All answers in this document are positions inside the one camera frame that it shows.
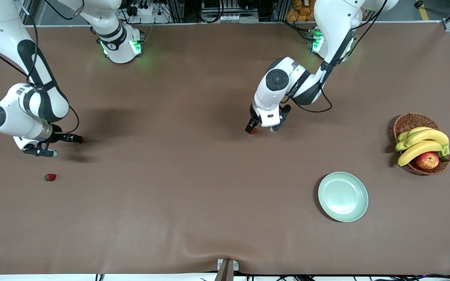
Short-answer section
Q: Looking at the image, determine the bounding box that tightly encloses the pale green round plate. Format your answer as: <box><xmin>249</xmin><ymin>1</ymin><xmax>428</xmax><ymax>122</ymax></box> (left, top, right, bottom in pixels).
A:
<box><xmin>318</xmin><ymin>172</ymin><xmax>369</xmax><ymax>223</ymax></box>

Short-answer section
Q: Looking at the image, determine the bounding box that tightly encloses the brown table cloth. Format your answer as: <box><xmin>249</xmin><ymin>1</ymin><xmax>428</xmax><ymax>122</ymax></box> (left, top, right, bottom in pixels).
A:
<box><xmin>0</xmin><ymin>23</ymin><xmax>450</xmax><ymax>276</ymax></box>

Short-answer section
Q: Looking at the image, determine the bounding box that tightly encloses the bag of orange bread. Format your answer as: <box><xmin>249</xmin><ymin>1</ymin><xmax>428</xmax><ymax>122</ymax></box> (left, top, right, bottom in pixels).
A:
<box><xmin>286</xmin><ymin>0</ymin><xmax>316</xmax><ymax>22</ymax></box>

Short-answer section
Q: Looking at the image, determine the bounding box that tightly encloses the white power strip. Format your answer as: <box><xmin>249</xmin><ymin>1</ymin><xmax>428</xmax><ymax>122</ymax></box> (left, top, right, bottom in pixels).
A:
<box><xmin>129</xmin><ymin>0</ymin><xmax>160</xmax><ymax>17</ymax></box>

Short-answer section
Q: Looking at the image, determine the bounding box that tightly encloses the brown wicker basket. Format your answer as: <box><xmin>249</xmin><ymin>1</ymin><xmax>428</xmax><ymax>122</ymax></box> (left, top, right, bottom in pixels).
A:
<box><xmin>393</xmin><ymin>113</ymin><xmax>450</xmax><ymax>176</ymax></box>

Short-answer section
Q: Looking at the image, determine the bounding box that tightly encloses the red apple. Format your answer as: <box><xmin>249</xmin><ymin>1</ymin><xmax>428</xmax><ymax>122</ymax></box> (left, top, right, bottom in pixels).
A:
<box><xmin>415</xmin><ymin>152</ymin><xmax>440</xmax><ymax>170</ymax></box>

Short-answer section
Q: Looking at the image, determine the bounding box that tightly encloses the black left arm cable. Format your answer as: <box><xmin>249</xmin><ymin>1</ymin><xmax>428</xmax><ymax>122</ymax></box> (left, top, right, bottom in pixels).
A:
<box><xmin>284</xmin><ymin>0</ymin><xmax>389</xmax><ymax>114</ymax></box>

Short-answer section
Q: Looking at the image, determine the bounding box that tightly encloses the metal table edge bracket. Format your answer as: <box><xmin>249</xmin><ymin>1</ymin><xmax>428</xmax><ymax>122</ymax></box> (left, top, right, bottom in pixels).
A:
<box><xmin>214</xmin><ymin>258</ymin><xmax>239</xmax><ymax>281</ymax></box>

